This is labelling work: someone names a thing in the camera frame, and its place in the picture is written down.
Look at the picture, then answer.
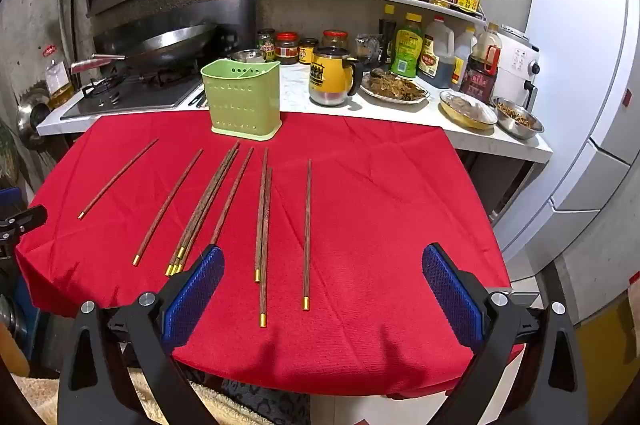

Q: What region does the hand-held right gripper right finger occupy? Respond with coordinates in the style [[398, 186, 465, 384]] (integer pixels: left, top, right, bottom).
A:
[[421, 243, 591, 425]]

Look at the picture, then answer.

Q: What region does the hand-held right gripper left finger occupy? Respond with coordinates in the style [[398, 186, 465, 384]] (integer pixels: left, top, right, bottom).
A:
[[56, 245, 224, 425]]

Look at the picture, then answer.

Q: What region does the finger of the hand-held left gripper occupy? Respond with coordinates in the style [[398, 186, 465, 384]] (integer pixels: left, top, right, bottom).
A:
[[0, 206, 48, 236]]

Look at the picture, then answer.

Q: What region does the green plastic utensil holder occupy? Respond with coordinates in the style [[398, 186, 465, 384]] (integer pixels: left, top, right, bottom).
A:
[[200, 58, 282, 141]]

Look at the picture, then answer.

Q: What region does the green plant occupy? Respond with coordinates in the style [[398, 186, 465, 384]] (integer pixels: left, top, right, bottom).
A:
[[0, 120, 21, 186]]

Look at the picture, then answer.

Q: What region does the blue plastic bin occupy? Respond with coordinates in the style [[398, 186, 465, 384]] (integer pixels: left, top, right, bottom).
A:
[[12, 275, 51, 356]]

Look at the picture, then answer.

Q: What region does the red tablecloth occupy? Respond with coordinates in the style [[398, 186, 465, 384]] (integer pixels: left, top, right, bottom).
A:
[[14, 111, 526, 398]]

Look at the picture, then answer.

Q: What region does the dark patterned mat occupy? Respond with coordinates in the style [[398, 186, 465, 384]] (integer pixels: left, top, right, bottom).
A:
[[220, 377, 311, 425]]

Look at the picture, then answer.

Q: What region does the oil bottle with red cap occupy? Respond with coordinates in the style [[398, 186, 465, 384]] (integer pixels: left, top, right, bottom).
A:
[[42, 45, 76, 108]]

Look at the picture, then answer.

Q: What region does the black gas cooktop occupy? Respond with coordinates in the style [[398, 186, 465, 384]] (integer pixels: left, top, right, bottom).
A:
[[60, 72, 203, 121]]

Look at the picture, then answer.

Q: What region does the beige fluffy towel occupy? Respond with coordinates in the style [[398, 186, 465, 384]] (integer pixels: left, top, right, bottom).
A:
[[10, 372, 236, 425]]

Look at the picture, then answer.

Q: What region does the yellow-rim dish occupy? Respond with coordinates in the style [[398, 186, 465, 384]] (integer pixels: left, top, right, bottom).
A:
[[439, 90, 498, 130]]

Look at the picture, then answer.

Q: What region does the steel bowl with food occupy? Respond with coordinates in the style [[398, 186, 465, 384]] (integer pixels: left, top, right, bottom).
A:
[[490, 96, 545, 140]]

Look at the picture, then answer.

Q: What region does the steel wok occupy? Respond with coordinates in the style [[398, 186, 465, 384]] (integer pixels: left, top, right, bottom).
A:
[[70, 22, 218, 76]]

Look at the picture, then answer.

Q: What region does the plate of cooked food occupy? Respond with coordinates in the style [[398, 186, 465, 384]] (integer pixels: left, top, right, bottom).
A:
[[360, 69, 431, 103]]

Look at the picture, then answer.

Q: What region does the white kitchen appliance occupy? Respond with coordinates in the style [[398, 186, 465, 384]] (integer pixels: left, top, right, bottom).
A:
[[492, 25, 541, 111]]

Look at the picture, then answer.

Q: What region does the pale plastic jug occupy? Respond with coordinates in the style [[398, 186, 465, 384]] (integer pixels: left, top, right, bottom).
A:
[[452, 25, 478, 86]]

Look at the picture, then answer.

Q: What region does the green plastic bottle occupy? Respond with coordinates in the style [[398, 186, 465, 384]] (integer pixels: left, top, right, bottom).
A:
[[390, 12, 425, 78]]

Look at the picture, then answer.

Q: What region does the yellow and steel mug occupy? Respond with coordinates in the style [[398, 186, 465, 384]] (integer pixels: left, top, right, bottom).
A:
[[308, 46, 363, 107]]

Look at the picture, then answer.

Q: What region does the white refrigerator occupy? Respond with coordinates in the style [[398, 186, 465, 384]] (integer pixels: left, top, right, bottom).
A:
[[492, 0, 640, 323]]

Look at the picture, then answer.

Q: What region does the green-lid sauce jar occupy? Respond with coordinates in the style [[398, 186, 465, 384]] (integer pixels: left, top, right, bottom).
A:
[[256, 28, 277, 62]]

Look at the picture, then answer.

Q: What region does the clear plastic bag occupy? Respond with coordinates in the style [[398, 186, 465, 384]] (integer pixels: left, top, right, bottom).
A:
[[355, 34, 383, 58]]

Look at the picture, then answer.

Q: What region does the red-label sauce jar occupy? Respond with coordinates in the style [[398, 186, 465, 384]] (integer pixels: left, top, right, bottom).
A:
[[274, 32, 300, 65]]

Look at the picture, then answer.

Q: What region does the small yellow-label sauce jar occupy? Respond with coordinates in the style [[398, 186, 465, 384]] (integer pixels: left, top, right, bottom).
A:
[[298, 38, 319, 65]]

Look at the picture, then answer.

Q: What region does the dark soy sauce bottle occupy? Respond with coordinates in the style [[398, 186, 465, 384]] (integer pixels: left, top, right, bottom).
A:
[[378, 4, 398, 63]]

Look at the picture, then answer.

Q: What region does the large red-lid sauce jar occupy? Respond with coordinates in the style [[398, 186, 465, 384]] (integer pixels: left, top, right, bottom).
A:
[[322, 30, 348, 51]]

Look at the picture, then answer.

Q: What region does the dark jug with red handle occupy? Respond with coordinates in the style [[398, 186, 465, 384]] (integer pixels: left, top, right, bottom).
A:
[[460, 22, 502, 102]]

